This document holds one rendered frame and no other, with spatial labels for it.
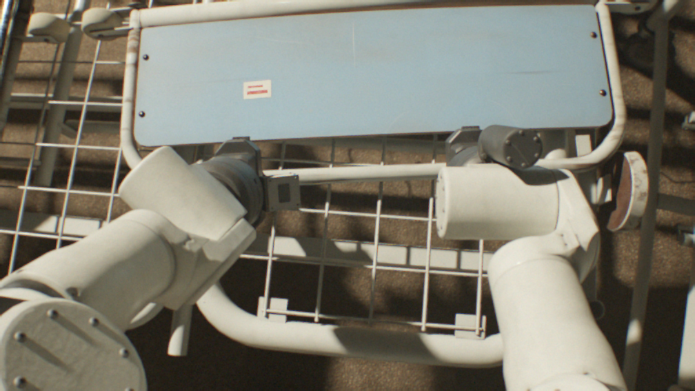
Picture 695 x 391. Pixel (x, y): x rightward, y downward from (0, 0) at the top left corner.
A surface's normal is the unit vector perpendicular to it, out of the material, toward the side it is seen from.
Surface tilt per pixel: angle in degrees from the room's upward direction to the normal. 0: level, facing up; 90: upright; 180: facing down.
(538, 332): 57
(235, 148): 21
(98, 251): 72
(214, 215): 39
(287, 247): 0
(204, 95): 2
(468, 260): 0
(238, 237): 67
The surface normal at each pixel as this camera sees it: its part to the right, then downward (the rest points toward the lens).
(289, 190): 0.47, 0.12
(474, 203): -0.04, -0.02
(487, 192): -0.04, -0.33
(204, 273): 0.55, 0.45
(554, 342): -0.40, -0.73
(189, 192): 0.51, -0.43
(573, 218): -0.01, -0.79
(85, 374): 0.72, -0.62
